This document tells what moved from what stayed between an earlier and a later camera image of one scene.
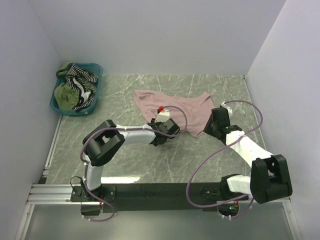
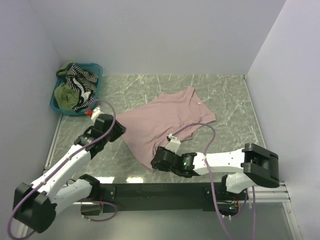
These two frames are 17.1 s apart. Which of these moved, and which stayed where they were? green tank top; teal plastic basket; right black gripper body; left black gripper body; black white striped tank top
Moved: right black gripper body; left black gripper body
Stayed: green tank top; black white striped tank top; teal plastic basket
